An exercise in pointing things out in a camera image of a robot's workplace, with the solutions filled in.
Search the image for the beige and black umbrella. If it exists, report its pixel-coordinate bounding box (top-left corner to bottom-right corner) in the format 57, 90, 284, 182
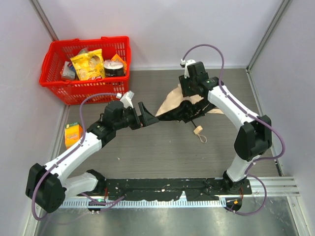
156, 85, 223, 143

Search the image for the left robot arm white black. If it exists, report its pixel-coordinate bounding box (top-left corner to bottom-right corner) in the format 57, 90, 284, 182
26, 101, 159, 213

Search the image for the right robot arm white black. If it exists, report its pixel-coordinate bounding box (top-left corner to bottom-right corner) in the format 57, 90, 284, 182
179, 59, 272, 191

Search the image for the black cd spindle case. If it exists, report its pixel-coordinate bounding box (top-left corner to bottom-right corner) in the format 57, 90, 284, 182
103, 60, 123, 77

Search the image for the orange juice carton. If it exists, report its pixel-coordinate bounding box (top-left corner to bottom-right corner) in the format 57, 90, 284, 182
64, 122, 83, 149

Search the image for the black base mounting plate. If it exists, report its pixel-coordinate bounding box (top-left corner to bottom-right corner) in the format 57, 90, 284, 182
84, 177, 252, 202

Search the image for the orange snack packet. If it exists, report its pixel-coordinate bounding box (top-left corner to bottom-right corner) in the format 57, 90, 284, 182
110, 54, 127, 76

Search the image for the yellow chips bag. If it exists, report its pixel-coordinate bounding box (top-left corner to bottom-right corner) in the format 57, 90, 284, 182
70, 49, 105, 81

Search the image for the red plastic shopping basket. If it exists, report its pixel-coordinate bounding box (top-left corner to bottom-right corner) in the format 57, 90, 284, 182
39, 36, 131, 105

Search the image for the grey small box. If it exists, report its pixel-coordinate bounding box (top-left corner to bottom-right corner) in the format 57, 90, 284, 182
61, 61, 76, 81

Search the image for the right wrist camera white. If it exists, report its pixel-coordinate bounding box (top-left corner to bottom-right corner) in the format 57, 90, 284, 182
180, 59, 196, 79

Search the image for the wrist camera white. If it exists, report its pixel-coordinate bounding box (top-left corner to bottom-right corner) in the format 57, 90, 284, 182
180, 59, 196, 79
116, 90, 134, 108

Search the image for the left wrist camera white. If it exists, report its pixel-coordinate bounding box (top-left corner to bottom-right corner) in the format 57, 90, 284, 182
116, 90, 134, 108

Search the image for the white slotted cable duct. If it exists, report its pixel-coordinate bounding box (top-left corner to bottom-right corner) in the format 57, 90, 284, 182
60, 196, 226, 209

